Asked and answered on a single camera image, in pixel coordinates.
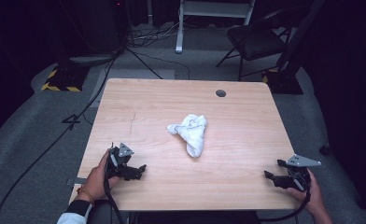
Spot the orange bracelet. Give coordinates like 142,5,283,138
76,185,95,203

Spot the person's left hand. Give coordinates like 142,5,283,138
83,148,120,202

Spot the person's dark lap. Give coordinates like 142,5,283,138
87,200,262,224

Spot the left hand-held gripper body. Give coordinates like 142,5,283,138
105,142,135,180

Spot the right hand-held gripper cable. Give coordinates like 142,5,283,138
260,189,312,224

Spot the black folding chair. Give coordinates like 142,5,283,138
215,8,298,82

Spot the grey tape strip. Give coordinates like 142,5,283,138
65,176,89,187

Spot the thin curved black cable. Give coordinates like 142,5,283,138
134,50,191,81

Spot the white desk frame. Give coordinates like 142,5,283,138
175,0,257,55

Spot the black slanted stand striped base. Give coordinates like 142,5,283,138
261,0,326,95

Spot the bundle of floor cables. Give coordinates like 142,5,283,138
129,17,186,49

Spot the straight black floor cable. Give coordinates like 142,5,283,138
124,46,164,80

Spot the hand-held gripper cable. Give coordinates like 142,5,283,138
103,174,125,224
260,189,312,224

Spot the black stand with striped base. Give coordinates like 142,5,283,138
40,63,91,93

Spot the long black floor cable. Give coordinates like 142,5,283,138
0,57,117,224

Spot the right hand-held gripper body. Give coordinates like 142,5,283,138
274,154,322,191

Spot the left hand-held gripper cable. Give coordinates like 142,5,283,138
103,174,125,224

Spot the white towel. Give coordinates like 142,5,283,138
166,113,209,159

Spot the small black floor object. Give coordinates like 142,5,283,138
318,144,332,157

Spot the person's right hand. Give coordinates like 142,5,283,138
286,169,326,216

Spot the black equipment cabinet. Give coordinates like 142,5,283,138
66,0,131,59

